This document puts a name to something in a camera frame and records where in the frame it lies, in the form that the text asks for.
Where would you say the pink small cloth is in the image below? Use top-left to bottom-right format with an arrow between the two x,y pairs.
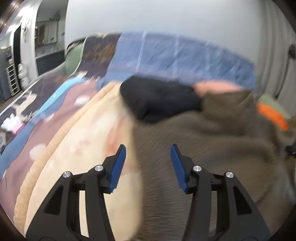
1,113 -> 25,135

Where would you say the blue plaid pillow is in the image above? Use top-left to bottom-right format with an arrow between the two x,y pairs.
97,31 -> 256,89

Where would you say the grey curtain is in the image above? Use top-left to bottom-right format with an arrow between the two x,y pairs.
256,1 -> 295,115

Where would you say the green pillow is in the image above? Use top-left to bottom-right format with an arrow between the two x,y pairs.
36,38 -> 86,77

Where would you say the orange puffer jacket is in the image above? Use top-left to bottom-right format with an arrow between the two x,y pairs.
256,102 -> 290,131

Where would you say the pink folded garment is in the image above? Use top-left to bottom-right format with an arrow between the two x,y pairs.
192,80 -> 244,97

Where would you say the white shelving rack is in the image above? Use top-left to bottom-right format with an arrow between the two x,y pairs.
6,63 -> 20,96

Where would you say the brown fleece jacket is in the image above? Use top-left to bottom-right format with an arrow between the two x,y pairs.
132,91 -> 295,240

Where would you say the mauve and blue bedspread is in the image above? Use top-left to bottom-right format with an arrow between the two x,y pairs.
1,79 -> 97,219

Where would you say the dark patterned quilt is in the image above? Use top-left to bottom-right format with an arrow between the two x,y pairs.
1,34 -> 120,147

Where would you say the black garment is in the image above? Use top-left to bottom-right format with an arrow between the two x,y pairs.
120,76 -> 202,123

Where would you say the cream plush blanket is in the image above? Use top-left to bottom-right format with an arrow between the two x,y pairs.
14,82 -> 142,240

